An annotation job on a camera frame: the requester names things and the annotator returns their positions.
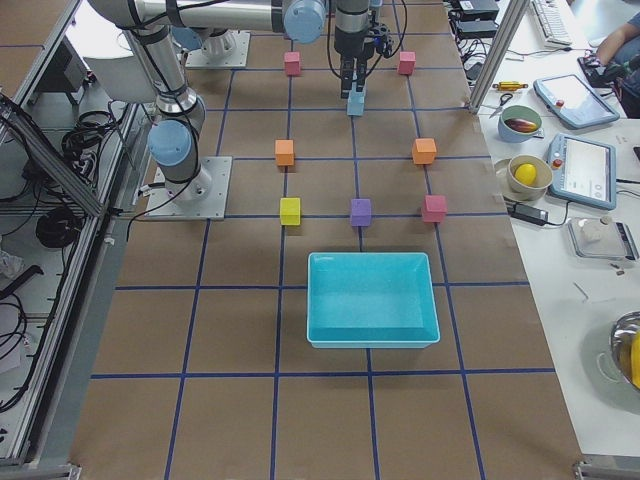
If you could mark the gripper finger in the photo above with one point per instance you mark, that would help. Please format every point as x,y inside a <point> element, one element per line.
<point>345,79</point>
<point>360,76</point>

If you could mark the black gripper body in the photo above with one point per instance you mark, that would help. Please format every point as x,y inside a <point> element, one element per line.
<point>351,46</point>

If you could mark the light blue block arm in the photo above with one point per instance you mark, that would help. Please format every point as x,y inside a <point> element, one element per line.
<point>356,93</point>
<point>355,106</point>

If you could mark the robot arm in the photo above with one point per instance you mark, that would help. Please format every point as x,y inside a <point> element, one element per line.
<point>352,26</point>
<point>147,25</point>

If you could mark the crimson block near row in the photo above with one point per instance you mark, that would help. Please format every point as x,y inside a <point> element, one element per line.
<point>407,63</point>

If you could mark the crimson block row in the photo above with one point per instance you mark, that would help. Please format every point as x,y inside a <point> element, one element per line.
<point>292,63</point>
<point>407,63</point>

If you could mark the crimson block far row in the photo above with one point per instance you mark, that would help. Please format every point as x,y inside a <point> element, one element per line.
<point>292,63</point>

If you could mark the orange block far row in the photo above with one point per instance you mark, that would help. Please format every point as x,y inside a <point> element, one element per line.
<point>284,152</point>

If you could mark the orange block row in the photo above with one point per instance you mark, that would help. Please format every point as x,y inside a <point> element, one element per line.
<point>284,152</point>
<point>424,151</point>

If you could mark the orange block near row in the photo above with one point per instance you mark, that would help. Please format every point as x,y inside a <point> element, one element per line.
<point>424,151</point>

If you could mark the purple block right side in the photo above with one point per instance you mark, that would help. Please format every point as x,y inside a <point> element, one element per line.
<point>360,212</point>

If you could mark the black scissors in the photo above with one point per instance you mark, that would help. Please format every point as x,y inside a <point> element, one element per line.
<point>503,100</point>

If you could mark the yellow foam block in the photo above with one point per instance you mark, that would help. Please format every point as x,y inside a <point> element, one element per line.
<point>290,211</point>

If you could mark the crimson block near right corner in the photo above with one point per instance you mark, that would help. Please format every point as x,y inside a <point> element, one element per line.
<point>434,208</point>

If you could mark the blue bowl with fruit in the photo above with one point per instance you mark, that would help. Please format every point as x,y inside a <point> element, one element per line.
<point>518,123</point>

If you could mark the white keyboard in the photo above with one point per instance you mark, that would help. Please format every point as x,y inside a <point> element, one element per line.
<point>550,25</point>

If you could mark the yellow lemon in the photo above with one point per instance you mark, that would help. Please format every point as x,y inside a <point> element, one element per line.
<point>526,174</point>

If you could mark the beige bowl with lemon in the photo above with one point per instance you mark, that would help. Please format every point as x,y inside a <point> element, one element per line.
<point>512,189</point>

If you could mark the teach pendant upper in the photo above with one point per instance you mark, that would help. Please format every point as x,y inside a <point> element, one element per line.
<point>574,102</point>

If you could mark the teach pendant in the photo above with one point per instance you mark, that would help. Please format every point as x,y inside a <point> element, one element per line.
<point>583,171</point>
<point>574,102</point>

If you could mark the black power adapter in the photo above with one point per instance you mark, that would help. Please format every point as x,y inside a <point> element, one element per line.
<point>528,214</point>

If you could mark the teal plastic bin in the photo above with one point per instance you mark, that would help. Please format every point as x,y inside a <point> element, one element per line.
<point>371,300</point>

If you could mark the teach pendant lower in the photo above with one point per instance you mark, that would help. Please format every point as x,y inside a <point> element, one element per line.
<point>583,171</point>

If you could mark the seated person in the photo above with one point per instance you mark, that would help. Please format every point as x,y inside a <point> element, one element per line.
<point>617,39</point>

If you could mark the kitchen scale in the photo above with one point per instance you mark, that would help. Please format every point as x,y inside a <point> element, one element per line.
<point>602,238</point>

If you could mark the metal bowl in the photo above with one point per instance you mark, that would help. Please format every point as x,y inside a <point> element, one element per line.
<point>624,343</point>

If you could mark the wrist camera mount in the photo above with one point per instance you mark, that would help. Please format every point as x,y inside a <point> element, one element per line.
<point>379,36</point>

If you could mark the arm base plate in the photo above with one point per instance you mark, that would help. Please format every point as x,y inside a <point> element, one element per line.
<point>223,50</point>
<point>204,198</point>

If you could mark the aluminium frame post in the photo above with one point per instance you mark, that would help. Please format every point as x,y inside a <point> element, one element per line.
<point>506,30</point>

